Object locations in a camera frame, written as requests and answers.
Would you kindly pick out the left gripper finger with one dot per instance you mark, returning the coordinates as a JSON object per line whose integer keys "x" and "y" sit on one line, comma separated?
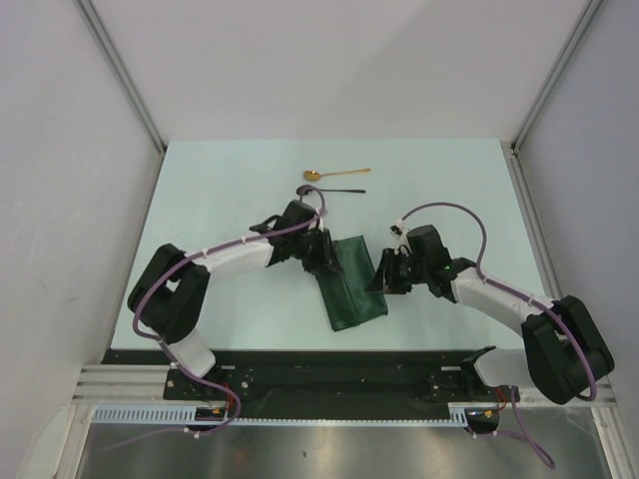
{"x": 266, "y": 226}
{"x": 328, "y": 258}

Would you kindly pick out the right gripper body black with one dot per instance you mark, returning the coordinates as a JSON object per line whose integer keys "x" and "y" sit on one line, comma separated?
{"x": 407, "y": 271}

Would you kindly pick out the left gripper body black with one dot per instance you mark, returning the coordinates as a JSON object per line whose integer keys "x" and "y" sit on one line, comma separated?
{"x": 310, "y": 249}

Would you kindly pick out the dark green cloth napkin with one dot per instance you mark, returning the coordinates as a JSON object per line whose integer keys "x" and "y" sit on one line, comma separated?
{"x": 346, "y": 302}

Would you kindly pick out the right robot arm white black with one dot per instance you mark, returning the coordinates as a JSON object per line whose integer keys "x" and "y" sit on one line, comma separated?
{"x": 563, "y": 352}

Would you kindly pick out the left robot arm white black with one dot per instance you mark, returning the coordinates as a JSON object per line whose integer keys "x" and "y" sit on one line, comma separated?
{"x": 168, "y": 298}

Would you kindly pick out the black spoon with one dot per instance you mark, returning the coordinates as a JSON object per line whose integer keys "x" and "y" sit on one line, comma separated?
{"x": 305, "y": 190}

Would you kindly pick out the gold spoon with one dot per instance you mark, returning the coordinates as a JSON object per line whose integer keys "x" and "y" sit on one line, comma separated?
{"x": 314, "y": 176}

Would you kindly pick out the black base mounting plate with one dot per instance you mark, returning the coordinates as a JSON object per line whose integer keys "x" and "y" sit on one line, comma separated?
{"x": 341, "y": 385}

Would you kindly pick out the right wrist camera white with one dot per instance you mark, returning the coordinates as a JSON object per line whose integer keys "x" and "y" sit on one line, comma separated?
{"x": 399, "y": 231}

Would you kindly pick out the right aluminium rail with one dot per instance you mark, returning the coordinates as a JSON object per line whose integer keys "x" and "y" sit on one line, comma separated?
{"x": 536, "y": 229}

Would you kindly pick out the right white cable duct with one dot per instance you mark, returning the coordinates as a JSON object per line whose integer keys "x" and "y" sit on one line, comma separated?
{"x": 478, "y": 413}

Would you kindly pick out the white cable duct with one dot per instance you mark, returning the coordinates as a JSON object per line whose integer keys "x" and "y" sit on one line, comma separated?
{"x": 158, "y": 415}
{"x": 478, "y": 413}

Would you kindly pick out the right aluminium frame post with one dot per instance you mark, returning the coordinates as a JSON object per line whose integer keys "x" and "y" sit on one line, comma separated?
{"x": 577, "y": 35}

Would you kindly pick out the aluminium frame post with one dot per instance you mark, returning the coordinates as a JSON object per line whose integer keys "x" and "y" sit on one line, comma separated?
{"x": 116, "y": 63}
{"x": 577, "y": 35}

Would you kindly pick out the left aluminium frame post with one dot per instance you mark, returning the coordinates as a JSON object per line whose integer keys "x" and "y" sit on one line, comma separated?
{"x": 116, "y": 63}

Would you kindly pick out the left white cable duct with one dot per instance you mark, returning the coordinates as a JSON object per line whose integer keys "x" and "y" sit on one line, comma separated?
{"x": 158, "y": 415}

